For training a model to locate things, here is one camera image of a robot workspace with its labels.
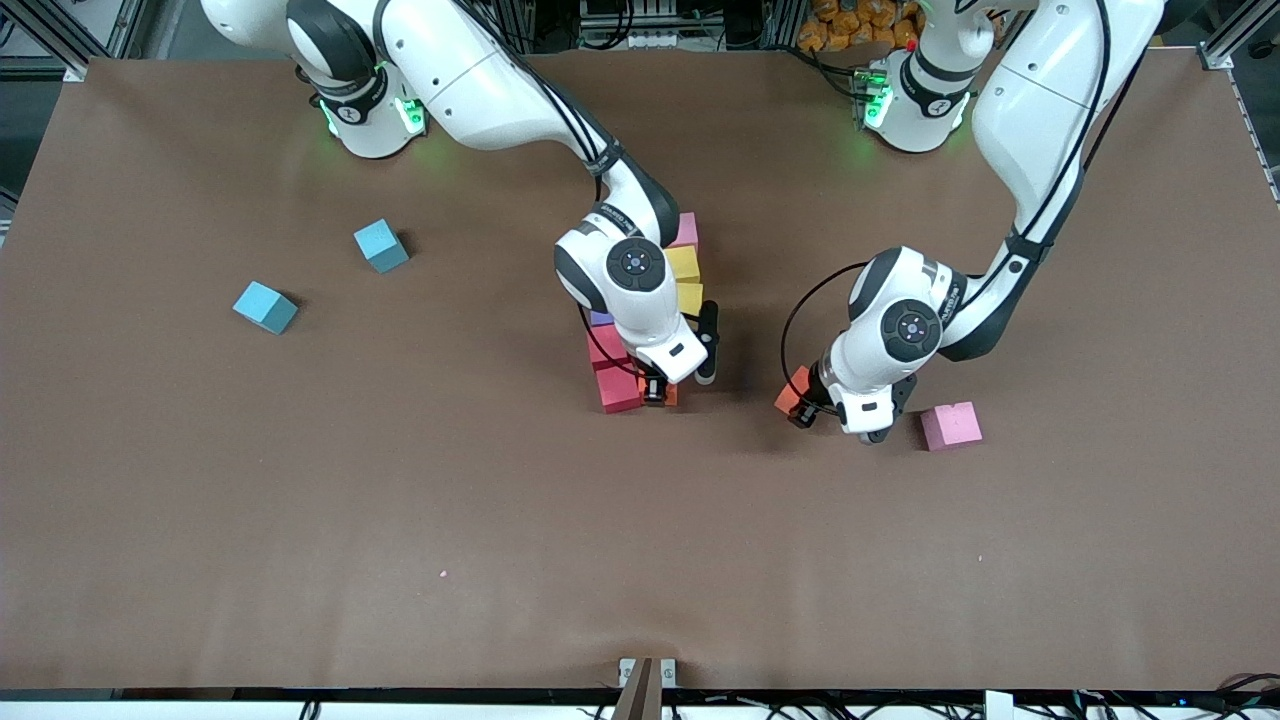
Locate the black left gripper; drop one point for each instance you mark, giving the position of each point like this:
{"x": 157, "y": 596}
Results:
{"x": 822, "y": 391}

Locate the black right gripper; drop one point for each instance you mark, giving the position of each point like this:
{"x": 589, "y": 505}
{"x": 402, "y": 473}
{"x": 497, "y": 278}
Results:
{"x": 655, "y": 387}

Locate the red foam cube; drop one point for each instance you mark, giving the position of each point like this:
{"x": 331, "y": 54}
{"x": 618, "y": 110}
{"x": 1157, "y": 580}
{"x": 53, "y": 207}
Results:
{"x": 603, "y": 348}
{"x": 617, "y": 392}

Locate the purple foam cube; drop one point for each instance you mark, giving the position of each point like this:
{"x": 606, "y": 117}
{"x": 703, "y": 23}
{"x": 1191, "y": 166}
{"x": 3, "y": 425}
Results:
{"x": 600, "y": 318}

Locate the yellow foam cube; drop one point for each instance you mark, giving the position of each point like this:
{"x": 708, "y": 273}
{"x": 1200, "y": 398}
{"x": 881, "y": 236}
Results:
{"x": 692, "y": 298}
{"x": 686, "y": 262}

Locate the pink foam cube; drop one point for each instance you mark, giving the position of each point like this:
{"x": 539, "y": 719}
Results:
{"x": 950, "y": 426}
{"x": 688, "y": 228}

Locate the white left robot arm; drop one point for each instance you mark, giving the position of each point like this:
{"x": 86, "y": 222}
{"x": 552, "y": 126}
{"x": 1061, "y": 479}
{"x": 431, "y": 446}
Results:
{"x": 1050, "y": 90}

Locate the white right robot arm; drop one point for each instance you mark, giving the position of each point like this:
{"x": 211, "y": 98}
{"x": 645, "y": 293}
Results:
{"x": 480, "y": 80}

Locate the light blue foam cube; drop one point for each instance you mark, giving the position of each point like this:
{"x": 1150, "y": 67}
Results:
{"x": 381, "y": 245}
{"x": 265, "y": 306}

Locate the white electronics box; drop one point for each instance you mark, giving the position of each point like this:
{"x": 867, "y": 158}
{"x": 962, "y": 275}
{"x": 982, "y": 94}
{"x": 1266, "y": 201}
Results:
{"x": 640, "y": 40}

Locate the orange snack bag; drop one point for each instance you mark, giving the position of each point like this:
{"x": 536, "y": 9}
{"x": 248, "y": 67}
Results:
{"x": 850, "y": 25}

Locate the metal table edge bracket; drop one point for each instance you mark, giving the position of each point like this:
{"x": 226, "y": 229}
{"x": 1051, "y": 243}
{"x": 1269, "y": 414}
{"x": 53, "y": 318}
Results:
{"x": 626, "y": 672}

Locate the brown strip under bracket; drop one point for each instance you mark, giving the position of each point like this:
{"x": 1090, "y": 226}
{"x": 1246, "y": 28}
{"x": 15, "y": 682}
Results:
{"x": 640, "y": 695}

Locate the aluminium frame post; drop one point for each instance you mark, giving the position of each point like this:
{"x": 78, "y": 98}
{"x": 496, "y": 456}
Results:
{"x": 785, "y": 20}
{"x": 520, "y": 20}

